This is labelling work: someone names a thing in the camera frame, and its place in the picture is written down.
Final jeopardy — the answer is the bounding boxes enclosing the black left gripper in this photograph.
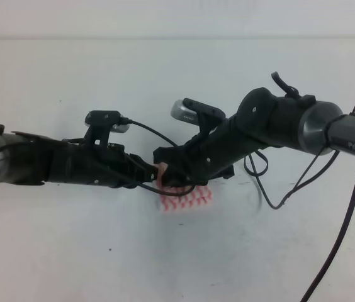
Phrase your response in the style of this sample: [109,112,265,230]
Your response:
[81,143,158,189]

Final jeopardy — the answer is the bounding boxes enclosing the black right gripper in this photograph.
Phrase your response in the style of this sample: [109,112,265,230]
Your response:
[153,125,235,187]

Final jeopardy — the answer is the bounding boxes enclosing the pink white wavy striped towel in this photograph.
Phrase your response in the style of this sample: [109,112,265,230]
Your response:
[155,164,213,213]

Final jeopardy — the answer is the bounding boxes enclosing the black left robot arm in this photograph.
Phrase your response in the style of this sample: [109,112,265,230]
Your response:
[0,125,158,189]

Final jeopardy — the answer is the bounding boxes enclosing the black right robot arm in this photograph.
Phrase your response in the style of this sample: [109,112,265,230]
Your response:
[154,73,355,187]

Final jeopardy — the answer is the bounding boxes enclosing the black left camera cable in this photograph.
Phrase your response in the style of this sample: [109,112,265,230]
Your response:
[119,116,196,198]

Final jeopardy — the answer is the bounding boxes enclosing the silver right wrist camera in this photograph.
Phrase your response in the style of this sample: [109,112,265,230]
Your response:
[170,98,225,139]

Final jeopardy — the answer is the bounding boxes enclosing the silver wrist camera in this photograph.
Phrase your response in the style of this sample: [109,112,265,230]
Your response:
[170,98,225,139]
[83,110,130,148]

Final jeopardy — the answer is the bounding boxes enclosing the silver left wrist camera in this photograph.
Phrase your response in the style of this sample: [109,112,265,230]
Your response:
[83,110,130,148]

